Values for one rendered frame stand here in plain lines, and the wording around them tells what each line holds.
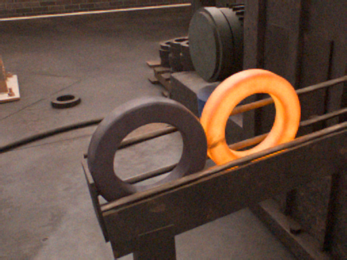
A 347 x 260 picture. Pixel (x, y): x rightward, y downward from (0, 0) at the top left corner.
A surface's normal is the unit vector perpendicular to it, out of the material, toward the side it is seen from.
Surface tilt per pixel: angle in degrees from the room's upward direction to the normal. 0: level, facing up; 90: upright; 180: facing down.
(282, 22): 90
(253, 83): 90
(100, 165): 90
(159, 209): 90
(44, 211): 0
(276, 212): 0
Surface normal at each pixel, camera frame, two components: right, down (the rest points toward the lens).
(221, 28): 0.36, -0.22
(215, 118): 0.44, 0.36
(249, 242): -0.01, -0.91
